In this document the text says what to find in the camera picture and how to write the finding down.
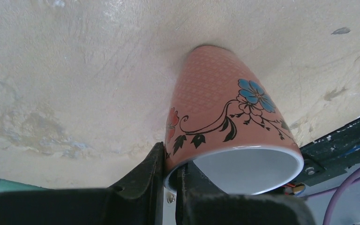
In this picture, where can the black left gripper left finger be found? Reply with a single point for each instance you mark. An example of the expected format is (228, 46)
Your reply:
(136, 199)

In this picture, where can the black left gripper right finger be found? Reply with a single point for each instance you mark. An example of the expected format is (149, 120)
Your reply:
(200, 202)

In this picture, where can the mint green object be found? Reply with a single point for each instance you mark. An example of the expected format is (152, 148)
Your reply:
(10, 186)

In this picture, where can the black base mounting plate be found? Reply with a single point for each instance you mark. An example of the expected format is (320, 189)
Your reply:
(330, 155)

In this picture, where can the pink salmon mug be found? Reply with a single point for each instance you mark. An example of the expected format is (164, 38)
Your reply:
(223, 120)

